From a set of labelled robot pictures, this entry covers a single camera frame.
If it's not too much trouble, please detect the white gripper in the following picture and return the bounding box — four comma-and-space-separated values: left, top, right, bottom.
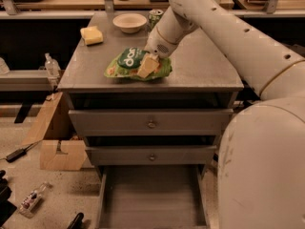
137, 30, 178, 78

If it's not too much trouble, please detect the clear bottle on shelf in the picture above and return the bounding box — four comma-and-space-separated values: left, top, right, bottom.
45, 53, 60, 77

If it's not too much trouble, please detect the grey drawer cabinet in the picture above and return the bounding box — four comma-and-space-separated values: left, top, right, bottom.
57, 10, 245, 229

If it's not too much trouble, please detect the black power adapter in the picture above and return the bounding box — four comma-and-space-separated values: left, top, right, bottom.
5, 142, 37, 163

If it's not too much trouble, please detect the black object bottom left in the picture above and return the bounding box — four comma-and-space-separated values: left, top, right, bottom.
0, 170, 17, 227

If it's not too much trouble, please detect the green rice chip bag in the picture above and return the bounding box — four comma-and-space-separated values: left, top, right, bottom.
104, 47, 173, 81

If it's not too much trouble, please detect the grey open bottom drawer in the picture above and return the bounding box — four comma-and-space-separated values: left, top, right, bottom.
95, 165, 210, 229

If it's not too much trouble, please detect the cardboard pieces left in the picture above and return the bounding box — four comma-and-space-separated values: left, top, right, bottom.
22, 93, 91, 171

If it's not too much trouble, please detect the grey middle drawer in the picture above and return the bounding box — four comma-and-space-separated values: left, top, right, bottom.
86, 145, 216, 166

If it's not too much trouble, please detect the white bowl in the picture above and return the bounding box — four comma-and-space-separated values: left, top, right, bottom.
112, 13, 147, 34

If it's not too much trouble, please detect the clear plastic bottle floor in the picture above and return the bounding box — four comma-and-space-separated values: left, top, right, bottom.
18, 182, 51, 219

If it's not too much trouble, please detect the grey top drawer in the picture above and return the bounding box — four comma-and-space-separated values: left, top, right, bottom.
69, 109, 233, 136

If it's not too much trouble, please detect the green soda can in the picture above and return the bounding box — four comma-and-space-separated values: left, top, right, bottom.
148, 10, 164, 31

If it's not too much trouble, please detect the yellow sponge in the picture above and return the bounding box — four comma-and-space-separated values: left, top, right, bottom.
80, 26, 104, 46

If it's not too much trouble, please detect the black handle bottom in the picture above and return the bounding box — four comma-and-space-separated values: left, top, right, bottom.
67, 213, 84, 229

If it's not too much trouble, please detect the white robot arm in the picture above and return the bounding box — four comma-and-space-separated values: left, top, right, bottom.
146, 0, 305, 229

